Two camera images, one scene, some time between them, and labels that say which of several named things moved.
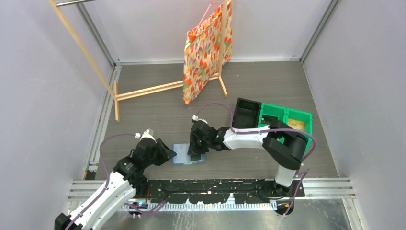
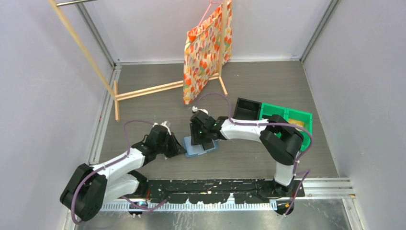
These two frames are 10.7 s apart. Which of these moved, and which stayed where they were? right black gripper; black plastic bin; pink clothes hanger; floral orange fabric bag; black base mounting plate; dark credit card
Moved: dark credit card; right black gripper
Stayed: black plastic bin; pink clothes hanger; black base mounting plate; floral orange fabric bag
